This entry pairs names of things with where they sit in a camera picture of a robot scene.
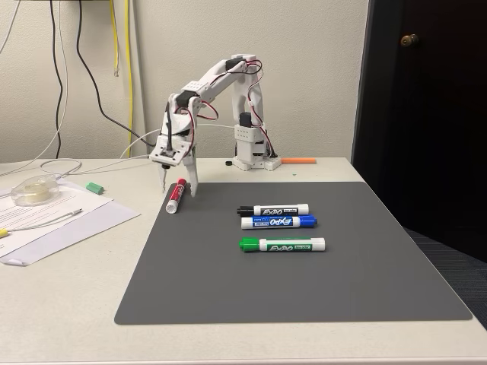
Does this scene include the black Expo marker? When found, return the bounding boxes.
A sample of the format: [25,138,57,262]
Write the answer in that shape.
[236,203,310,218]

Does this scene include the white gripper camera box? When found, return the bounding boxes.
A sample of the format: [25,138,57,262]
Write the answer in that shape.
[148,141,191,170]

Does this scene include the dark wooden door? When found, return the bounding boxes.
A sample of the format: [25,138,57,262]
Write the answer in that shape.
[350,0,487,264]

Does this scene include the white printed paper sheet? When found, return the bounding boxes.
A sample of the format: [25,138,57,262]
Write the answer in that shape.
[0,178,115,233]
[0,197,142,267]

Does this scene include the thin white connector cable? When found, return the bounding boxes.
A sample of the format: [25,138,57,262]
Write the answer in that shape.
[6,208,84,233]

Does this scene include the thin black cable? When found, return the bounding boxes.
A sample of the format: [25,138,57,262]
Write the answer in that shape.
[49,0,65,159]

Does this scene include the white looped cable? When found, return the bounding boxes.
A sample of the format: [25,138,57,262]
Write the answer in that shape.
[0,154,153,179]

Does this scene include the red Expo marker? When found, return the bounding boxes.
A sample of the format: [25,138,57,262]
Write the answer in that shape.
[165,176,188,214]

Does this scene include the green Expo marker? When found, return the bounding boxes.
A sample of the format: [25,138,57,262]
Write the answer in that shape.
[238,236,326,254]

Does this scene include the thick black cable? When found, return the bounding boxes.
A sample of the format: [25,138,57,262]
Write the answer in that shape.
[77,0,173,152]

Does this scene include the white wall cable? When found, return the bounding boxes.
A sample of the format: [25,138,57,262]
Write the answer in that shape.
[0,0,70,176]

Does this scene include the long yellow cable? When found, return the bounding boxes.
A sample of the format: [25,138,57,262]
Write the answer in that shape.
[124,0,135,159]

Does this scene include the grey rubber mat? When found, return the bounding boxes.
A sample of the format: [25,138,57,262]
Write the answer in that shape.
[113,181,474,325]

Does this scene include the clear tape dispenser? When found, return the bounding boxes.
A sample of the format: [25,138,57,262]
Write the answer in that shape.
[10,176,60,208]

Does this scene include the blue Expo marker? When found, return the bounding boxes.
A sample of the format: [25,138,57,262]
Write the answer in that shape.
[240,214,319,230]

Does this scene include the short yellow cable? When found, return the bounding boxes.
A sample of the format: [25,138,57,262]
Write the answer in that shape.
[109,0,120,78]

